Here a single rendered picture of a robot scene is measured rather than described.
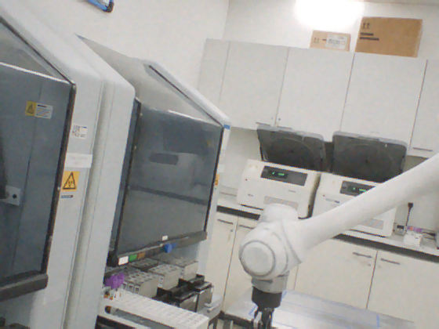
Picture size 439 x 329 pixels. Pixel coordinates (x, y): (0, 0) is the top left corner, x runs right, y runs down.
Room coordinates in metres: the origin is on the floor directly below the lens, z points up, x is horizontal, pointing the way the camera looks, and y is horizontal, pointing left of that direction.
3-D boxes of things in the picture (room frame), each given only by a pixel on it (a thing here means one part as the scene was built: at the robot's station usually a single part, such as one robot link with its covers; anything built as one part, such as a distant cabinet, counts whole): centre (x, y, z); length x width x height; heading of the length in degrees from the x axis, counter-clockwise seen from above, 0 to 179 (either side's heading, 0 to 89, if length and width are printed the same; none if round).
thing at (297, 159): (3.85, -0.43, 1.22); 0.62 x 0.56 x 0.64; 158
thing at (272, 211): (1.18, -0.14, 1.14); 0.13 x 0.11 x 0.16; 166
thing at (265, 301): (1.19, -0.14, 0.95); 0.08 x 0.07 x 0.09; 160
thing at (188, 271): (1.76, 0.09, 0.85); 0.12 x 0.02 x 0.06; 159
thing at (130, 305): (1.29, 0.14, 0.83); 0.30 x 0.10 x 0.06; 70
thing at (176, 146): (1.63, 0.39, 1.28); 0.61 x 0.51 x 0.63; 160
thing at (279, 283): (1.19, -0.14, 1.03); 0.09 x 0.09 x 0.06
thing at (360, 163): (3.65, -0.98, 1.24); 0.62 x 0.56 x 0.69; 160
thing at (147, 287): (1.47, 0.20, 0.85); 0.12 x 0.02 x 0.06; 160
